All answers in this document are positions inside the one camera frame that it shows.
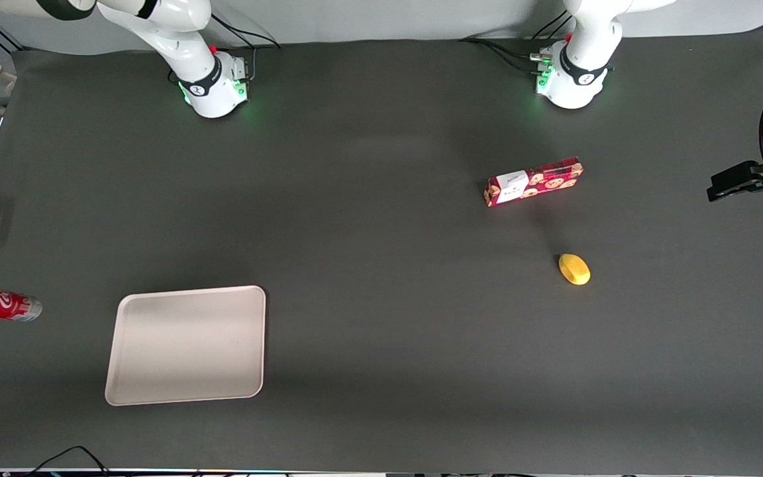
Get red coke bottle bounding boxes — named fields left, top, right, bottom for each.
left=0, top=286, right=44, bottom=323

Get black cable at table edge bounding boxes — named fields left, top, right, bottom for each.
left=23, top=445, right=112, bottom=477

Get black arm base cables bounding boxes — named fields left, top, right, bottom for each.
left=458, top=9, right=572, bottom=75
left=207, top=16, right=282, bottom=83

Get red cookie box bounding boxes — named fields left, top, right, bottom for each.
left=483, top=156, right=584, bottom=208

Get black left arm base cables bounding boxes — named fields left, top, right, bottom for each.
left=458, top=9, right=572, bottom=75

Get beige rectangular tray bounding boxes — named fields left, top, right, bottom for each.
left=104, top=285, right=267, bottom=407

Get black right arm base cables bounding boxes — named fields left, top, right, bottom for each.
left=207, top=16, right=282, bottom=83

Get yellow lemon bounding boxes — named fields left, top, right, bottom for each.
left=558, top=252, right=591, bottom=286

